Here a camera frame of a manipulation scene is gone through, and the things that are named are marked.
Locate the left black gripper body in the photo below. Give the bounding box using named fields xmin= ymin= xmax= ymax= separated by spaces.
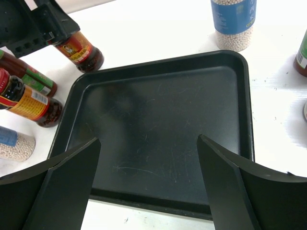
xmin=0 ymin=0 xmax=80 ymax=58

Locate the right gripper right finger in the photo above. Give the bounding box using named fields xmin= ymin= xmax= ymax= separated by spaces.
xmin=197 ymin=135 xmax=307 ymax=230

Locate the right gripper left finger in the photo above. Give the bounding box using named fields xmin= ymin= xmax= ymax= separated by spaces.
xmin=0 ymin=138 xmax=101 ymax=230

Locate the yellow-cap sauce bottle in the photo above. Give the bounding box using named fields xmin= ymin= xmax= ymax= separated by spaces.
xmin=0 ymin=50 xmax=57 ymax=97
xmin=294 ymin=31 xmax=307 ymax=77

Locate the red-lid chili jar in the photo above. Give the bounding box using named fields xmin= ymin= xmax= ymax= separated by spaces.
xmin=52 ymin=31 xmax=104 ymax=73
xmin=0 ymin=68 xmax=63 ymax=127

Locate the red-lid chili jar front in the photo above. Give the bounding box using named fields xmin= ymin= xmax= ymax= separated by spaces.
xmin=0 ymin=68 xmax=63 ymax=127

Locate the blue-label pepper jar left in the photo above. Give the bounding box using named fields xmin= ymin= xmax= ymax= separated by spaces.
xmin=0 ymin=126 xmax=36 ymax=162

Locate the blue-label pepper jar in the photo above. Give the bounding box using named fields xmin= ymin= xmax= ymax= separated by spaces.
xmin=211 ymin=0 xmax=257 ymax=52
xmin=0 ymin=126 xmax=36 ymax=162

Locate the small white sauce cup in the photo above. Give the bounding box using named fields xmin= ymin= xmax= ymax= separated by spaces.
xmin=303 ymin=101 xmax=307 ymax=121

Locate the black plastic tray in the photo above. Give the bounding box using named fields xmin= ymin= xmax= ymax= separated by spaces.
xmin=49 ymin=50 xmax=254 ymax=220

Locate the blue-label pepper jar right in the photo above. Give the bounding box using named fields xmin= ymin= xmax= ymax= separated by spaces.
xmin=211 ymin=0 xmax=257 ymax=52

